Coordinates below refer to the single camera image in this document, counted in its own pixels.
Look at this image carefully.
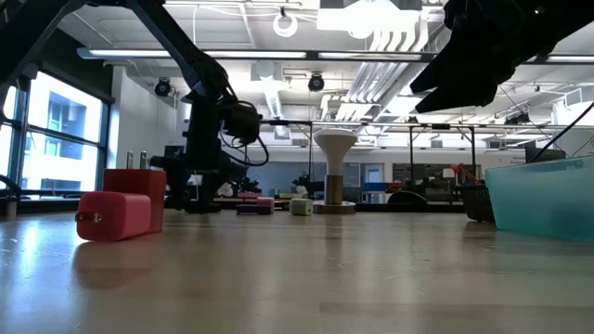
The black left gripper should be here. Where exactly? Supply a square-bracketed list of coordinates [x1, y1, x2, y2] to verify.
[148, 95, 234, 214]

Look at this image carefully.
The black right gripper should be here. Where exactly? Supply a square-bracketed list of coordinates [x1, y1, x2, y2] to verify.
[408, 0, 536, 113]

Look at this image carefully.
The coral pink charger cube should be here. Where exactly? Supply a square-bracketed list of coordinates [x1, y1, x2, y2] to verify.
[75, 190, 153, 243]

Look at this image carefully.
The dark red tall charger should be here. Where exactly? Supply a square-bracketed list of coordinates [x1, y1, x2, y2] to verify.
[102, 150, 167, 235]

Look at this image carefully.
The black flat tray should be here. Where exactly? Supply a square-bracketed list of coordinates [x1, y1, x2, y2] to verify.
[236, 203, 274, 216]

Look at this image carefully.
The black hanging ceiling device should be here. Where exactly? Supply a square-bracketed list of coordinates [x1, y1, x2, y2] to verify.
[504, 110, 533, 126]

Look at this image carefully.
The red desk lamp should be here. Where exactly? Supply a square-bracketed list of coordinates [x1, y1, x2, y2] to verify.
[450, 161, 484, 185]

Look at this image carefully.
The white ceiling air unit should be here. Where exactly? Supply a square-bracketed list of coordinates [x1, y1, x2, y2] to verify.
[316, 0, 423, 38]

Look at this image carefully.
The light green charger cube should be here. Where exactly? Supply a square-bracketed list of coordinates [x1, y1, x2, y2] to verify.
[289, 198, 315, 217]

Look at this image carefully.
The black mesh basket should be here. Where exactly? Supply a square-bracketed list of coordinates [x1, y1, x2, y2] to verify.
[457, 184, 496, 223]

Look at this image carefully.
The dark monitor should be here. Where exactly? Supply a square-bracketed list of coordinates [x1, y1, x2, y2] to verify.
[524, 147, 567, 165]

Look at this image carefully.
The white mushroom lamp brass base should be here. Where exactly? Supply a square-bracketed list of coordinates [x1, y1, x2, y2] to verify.
[313, 127, 357, 215]

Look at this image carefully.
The large window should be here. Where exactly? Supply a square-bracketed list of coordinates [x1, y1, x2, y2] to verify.
[0, 71, 111, 194]

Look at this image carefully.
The teal translucent plastic bin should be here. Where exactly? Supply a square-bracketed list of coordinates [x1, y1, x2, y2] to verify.
[484, 155, 594, 245]

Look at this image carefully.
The long ceiling light bar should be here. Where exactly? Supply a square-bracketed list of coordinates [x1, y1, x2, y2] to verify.
[76, 45, 594, 65]

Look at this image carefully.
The black rig frame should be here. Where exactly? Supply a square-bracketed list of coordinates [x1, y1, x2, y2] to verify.
[407, 122, 478, 185]
[242, 119, 315, 199]

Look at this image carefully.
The silver ventilation duct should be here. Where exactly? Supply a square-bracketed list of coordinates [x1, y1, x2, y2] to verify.
[345, 27, 446, 106]

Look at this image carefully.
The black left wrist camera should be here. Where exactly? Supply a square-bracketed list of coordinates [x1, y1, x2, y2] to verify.
[221, 101, 262, 146]

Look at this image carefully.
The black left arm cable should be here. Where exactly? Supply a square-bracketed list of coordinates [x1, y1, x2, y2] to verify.
[217, 99, 271, 168]

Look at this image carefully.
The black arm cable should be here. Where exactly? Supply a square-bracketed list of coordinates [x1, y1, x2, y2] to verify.
[527, 100, 594, 164]
[217, 99, 271, 168]

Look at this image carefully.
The black cable loop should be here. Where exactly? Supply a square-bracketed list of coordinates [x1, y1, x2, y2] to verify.
[387, 189, 429, 206]

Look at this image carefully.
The black aluminium table frame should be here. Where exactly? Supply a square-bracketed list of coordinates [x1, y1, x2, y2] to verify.
[0, 198, 466, 215]

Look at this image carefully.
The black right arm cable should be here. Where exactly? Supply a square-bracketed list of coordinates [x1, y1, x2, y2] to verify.
[527, 100, 594, 164]

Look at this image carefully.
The white hanging ring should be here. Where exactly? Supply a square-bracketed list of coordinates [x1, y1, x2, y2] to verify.
[271, 11, 300, 39]

